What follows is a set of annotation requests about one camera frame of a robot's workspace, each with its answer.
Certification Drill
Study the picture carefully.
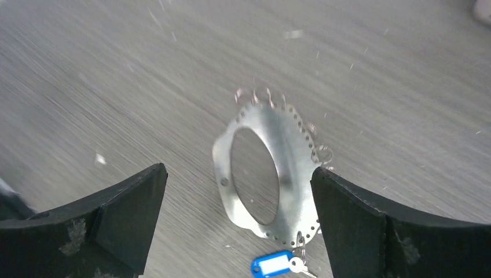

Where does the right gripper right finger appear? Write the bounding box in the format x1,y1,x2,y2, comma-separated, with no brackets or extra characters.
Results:
310,167,490,277

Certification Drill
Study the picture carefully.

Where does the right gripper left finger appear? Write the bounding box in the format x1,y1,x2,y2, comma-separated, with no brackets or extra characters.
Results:
1,163,168,277

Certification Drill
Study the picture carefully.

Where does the large metal keyring disc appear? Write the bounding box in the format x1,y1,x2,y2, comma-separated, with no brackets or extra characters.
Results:
212,89,332,248

